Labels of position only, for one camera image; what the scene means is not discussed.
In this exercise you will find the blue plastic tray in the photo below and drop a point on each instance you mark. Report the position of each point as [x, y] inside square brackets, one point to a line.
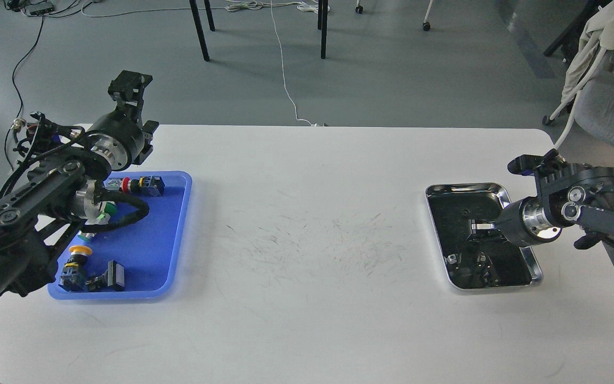
[148, 250]

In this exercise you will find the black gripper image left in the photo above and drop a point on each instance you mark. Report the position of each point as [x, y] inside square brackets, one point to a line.
[120, 136]

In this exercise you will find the black table leg right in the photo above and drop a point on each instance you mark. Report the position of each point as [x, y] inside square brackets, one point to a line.
[322, 13]

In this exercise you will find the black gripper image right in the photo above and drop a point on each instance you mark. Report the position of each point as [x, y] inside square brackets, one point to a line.
[520, 223]

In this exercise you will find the black rectangular block part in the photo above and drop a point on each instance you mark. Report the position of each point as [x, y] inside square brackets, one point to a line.
[113, 278]

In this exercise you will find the green push button switch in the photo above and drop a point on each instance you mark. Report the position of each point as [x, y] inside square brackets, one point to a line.
[101, 213]

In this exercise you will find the black table leg left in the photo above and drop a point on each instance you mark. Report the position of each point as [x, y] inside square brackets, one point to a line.
[199, 25]

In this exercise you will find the black table leg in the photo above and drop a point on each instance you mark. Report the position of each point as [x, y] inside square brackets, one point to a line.
[199, 25]
[322, 13]

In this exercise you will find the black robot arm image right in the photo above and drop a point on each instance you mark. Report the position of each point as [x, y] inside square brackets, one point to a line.
[568, 194]

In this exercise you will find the red push button switch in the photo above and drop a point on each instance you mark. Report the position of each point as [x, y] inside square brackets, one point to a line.
[151, 185]

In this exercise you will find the beige cloth on chair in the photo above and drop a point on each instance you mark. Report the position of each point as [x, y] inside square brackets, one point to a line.
[597, 38]

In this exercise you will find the silver metal tray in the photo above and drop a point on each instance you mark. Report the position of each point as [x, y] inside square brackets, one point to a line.
[476, 256]

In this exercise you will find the black robot arm image left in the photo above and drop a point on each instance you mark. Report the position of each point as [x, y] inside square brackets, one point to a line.
[57, 191]

